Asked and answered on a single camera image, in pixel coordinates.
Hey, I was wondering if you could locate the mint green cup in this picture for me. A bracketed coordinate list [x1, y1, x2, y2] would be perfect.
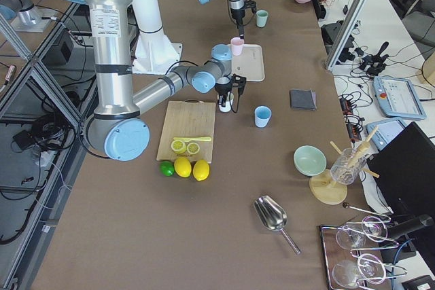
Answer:
[256, 10, 269, 28]

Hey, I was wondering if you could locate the light blue cup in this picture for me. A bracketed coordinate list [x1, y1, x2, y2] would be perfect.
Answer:
[254, 105, 272, 128]

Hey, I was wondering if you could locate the grey folded cloth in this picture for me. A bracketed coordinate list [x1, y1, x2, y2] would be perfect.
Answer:
[290, 89, 317, 111]

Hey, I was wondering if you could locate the yellow plastic knife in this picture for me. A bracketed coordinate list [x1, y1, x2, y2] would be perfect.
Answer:
[173, 136, 212, 142]

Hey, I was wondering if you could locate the green lime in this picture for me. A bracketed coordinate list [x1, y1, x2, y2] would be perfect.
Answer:
[159, 161, 175, 177]

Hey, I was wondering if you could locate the blue teach pendant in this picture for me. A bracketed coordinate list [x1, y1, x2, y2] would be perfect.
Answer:
[366, 117, 407, 151]
[373, 76, 427, 120]

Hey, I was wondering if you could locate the aluminium frame post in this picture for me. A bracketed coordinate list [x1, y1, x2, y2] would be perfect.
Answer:
[325, 0, 367, 72]

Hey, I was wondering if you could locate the mint green bowl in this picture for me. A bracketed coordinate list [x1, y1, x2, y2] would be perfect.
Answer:
[294, 145, 327, 177]

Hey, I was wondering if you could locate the black monitor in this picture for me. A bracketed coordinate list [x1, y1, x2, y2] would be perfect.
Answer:
[368, 122, 434, 217]

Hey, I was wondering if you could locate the metal scoop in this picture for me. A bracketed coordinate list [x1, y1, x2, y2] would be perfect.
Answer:
[254, 195, 301, 255]

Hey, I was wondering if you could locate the cream rectangular tray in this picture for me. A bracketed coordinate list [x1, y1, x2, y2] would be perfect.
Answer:
[232, 44, 265, 82]

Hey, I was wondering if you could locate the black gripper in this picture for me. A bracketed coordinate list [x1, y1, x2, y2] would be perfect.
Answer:
[230, 7, 245, 39]
[215, 77, 232, 107]

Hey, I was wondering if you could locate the clear textured glass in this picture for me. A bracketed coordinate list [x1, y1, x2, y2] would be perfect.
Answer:
[330, 148, 366, 185]

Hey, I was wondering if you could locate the lemon half slice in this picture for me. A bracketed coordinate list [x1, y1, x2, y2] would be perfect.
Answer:
[186, 142, 201, 155]
[171, 139, 187, 154]

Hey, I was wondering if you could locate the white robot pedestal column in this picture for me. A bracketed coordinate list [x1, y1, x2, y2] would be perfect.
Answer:
[133, 0, 182, 75]

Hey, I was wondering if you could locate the whole yellow lemon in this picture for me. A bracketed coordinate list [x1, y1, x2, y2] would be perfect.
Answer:
[174, 157, 192, 178]
[193, 160, 210, 181]

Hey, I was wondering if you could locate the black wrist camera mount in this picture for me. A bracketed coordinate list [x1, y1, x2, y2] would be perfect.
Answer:
[232, 74, 247, 96]

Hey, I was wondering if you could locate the cream white cup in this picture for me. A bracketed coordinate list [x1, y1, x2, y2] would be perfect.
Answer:
[217, 94, 234, 113]

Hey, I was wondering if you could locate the wine glass rack tray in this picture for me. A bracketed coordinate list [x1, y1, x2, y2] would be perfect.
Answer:
[319, 215, 407, 289]

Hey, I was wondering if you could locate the pink cup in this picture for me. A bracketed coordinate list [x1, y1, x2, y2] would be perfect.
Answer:
[230, 37, 245, 56]

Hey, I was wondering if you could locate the wooden cutting board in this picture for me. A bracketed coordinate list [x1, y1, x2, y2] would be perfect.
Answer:
[156, 101, 216, 164]

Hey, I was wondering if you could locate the wooden cup tree stand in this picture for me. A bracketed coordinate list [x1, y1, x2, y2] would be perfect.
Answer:
[309, 127, 379, 205]

